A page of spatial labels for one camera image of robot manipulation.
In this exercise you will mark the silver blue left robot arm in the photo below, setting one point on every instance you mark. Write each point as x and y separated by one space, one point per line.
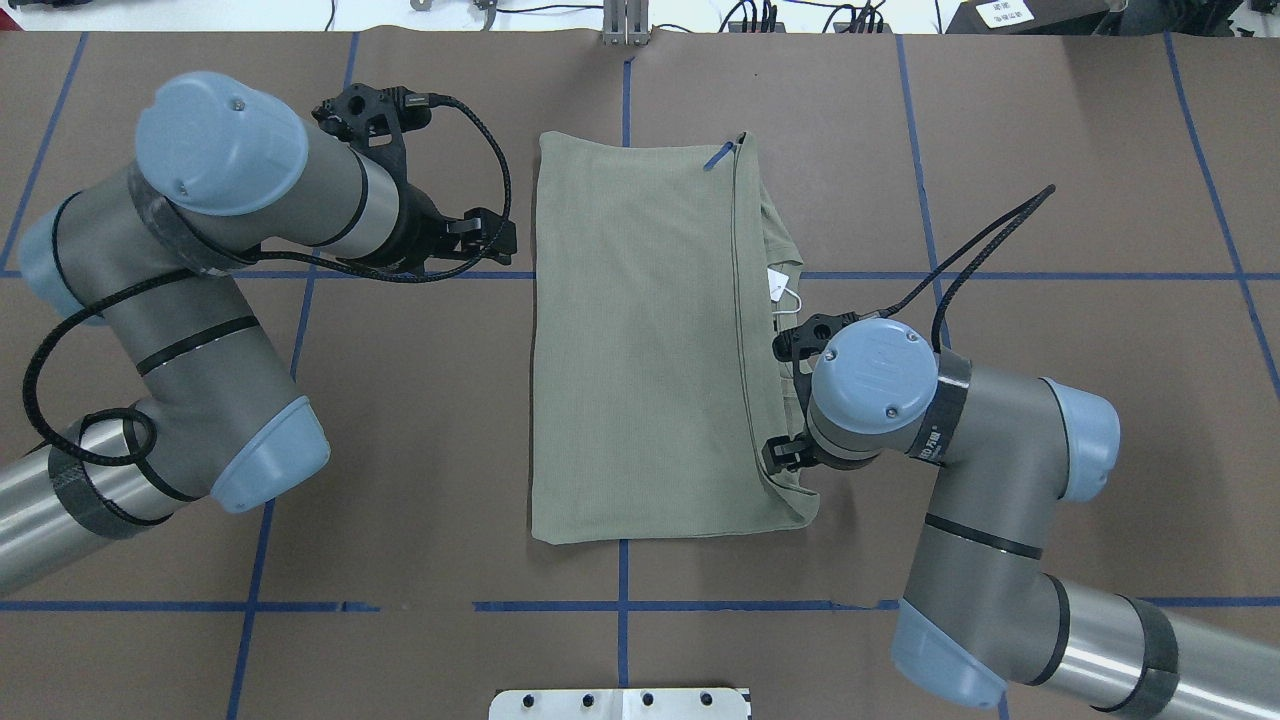
223 177

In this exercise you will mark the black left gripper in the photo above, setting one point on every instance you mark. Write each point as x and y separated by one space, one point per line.
418 224

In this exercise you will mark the white paper price tag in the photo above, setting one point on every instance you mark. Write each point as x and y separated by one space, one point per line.
777 284

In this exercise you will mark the white metal base plate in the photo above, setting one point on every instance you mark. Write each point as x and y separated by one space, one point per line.
623 703

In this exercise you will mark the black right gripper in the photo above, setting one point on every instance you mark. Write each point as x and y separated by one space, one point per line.
783 454

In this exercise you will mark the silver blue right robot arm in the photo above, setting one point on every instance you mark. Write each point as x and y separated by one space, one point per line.
978 612

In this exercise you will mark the black box with label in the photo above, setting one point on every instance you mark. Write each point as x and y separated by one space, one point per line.
1033 18

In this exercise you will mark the olive green long-sleeve shirt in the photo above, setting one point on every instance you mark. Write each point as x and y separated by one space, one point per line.
654 386

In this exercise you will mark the loose blue tape strip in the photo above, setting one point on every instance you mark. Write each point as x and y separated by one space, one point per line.
724 150

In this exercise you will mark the grey aluminium frame post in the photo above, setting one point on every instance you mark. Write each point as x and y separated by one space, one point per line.
626 23

